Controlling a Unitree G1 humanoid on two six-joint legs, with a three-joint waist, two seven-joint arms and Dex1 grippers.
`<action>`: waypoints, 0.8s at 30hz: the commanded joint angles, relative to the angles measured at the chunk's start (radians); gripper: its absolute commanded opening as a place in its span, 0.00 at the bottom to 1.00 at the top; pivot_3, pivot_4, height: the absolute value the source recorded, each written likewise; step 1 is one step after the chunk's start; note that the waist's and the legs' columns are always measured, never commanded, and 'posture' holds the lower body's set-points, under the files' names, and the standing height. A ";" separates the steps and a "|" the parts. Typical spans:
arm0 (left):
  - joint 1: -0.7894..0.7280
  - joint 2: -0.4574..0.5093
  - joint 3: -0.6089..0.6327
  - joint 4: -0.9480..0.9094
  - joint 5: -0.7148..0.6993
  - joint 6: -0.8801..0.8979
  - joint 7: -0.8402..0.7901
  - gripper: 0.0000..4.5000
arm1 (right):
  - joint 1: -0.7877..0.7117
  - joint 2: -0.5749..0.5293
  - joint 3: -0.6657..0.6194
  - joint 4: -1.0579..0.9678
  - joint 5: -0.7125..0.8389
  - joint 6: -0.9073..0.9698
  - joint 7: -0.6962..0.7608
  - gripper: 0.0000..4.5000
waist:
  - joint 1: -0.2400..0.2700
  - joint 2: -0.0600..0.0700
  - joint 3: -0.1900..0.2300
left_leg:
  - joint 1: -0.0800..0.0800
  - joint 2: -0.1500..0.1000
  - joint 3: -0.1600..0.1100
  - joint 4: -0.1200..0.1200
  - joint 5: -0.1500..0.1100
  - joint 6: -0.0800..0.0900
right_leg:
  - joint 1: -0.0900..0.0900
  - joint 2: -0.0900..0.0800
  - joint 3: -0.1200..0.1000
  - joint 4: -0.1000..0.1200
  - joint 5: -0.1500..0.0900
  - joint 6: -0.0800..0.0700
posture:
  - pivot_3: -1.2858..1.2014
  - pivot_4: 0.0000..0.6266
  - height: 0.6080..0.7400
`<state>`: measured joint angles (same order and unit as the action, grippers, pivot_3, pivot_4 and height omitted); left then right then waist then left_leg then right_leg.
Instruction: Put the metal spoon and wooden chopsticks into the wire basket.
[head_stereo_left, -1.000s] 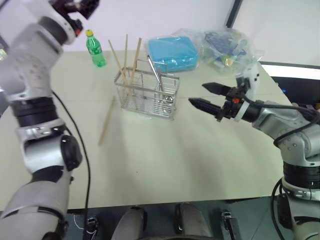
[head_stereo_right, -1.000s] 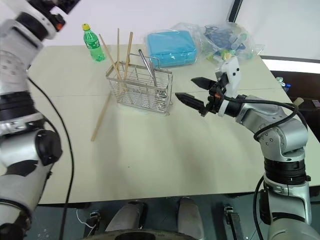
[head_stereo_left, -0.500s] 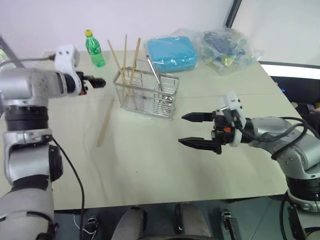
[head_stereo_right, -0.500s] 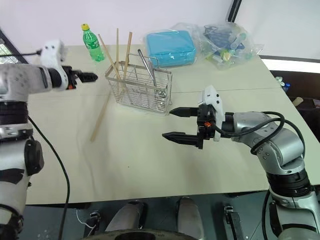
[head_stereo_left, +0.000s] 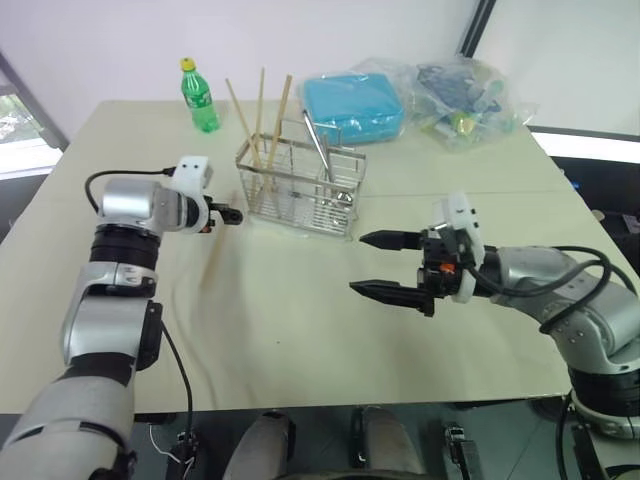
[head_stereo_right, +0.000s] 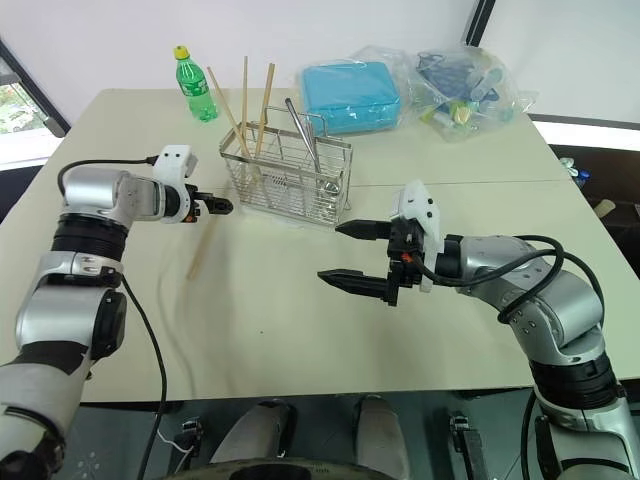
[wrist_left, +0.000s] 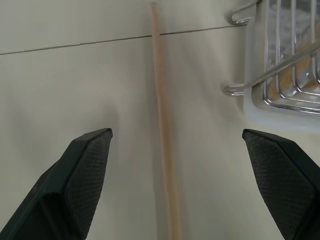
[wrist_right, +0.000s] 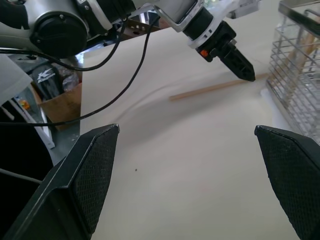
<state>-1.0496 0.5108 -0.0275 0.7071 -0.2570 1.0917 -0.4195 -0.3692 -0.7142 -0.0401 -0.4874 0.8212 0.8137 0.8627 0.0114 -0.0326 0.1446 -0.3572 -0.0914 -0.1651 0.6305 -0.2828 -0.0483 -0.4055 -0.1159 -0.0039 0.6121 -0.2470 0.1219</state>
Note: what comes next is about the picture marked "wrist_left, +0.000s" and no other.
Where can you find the wooden chopstick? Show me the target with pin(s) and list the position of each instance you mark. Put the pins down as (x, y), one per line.
(163, 120)

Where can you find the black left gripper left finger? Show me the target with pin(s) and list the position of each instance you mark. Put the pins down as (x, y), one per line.
(75, 185)

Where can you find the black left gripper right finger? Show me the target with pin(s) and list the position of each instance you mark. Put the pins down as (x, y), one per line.
(282, 185)

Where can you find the white plastic drip tray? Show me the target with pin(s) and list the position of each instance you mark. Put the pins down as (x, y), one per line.
(270, 117)

